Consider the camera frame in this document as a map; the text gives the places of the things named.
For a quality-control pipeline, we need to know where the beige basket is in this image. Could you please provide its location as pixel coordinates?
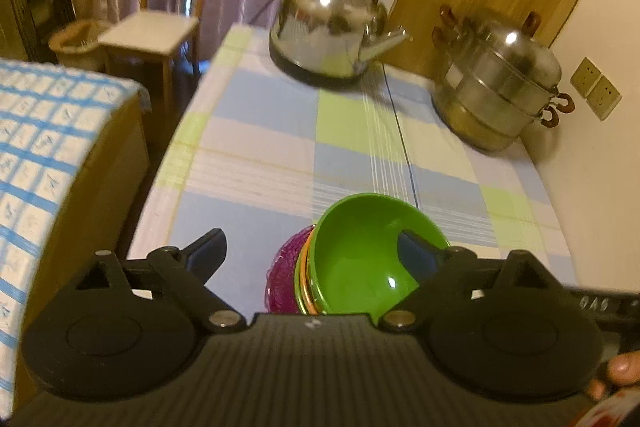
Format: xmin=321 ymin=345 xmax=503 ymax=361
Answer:
xmin=48 ymin=19 xmax=110 ymax=71

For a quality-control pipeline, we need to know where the steel steamer pot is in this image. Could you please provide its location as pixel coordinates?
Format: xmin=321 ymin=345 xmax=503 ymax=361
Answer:
xmin=431 ymin=5 xmax=576 ymax=152

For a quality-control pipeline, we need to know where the orange plastic bowl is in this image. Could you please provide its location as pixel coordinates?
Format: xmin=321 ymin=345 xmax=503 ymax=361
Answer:
xmin=301 ymin=227 xmax=332 ymax=315

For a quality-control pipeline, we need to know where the checked pastel tablecloth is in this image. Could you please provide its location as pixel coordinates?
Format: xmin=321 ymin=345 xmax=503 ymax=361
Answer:
xmin=127 ymin=24 xmax=581 ymax=323

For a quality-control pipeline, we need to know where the wooden cabinet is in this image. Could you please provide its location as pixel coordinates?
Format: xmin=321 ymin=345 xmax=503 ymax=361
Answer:
xmin=15 ymin=97 xmax=151 ymax=388

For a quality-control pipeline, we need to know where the person's right hand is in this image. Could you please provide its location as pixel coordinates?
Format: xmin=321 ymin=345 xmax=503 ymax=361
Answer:
xmin=585 ymin=350 xmax=640 ymax=402

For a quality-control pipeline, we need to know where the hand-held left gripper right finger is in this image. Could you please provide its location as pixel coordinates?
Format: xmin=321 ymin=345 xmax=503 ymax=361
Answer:
xmin=381 ymin=229 xmax=567 ymax=333

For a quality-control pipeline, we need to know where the green plastic bowl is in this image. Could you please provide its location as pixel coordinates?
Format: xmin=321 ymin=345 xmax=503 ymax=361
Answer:
xmin=294 ymin=247 xmax=321 ymax=314
xmin=307 ymin=193 xmax=451 ymax=315

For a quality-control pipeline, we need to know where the blue checked cloth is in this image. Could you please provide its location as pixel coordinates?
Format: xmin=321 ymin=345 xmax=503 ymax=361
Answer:
xmin=0 ymin=59 xmax=153 ymax=408

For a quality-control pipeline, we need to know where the steel kettle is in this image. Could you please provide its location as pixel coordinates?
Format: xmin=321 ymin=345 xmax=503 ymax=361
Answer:
xmin=268 ymin=0 xmax=413 ymax=88

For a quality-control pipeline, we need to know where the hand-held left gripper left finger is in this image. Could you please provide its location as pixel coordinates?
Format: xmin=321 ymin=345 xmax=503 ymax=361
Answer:
xmin=74 ymin=228 xmax=248 ymax=334

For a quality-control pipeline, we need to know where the red white cloth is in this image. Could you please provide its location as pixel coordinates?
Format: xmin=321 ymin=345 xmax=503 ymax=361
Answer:
xmin=570 ymin=387 xmax=640 ymax=427

